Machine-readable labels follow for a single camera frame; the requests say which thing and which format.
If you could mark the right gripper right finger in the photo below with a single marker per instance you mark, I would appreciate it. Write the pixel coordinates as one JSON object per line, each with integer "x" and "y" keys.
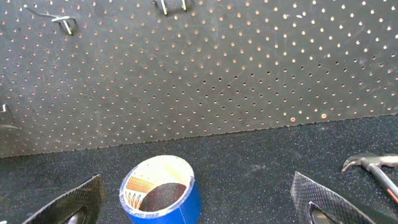
{"x": 323, "y": 202}

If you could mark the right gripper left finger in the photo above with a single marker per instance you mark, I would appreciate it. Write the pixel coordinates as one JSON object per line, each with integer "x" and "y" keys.
{"x": 77, "y": 202}

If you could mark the hammer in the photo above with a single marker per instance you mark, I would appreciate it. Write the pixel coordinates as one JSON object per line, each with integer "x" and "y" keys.
{"x": 367, "y": 161}

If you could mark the roll of blue tape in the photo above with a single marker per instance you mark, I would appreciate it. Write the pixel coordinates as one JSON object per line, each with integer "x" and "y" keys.
{"x": 189, "y": 205}

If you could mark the black pegboard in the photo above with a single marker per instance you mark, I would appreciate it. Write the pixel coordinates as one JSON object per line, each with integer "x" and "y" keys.
{"x": 217, "y": 93}

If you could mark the metal hook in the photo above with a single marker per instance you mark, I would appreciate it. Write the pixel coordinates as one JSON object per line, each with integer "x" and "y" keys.
{"x": 163, "y": 8}
{"x": 3, "y": 108}
{"x": 62, "y": 19}

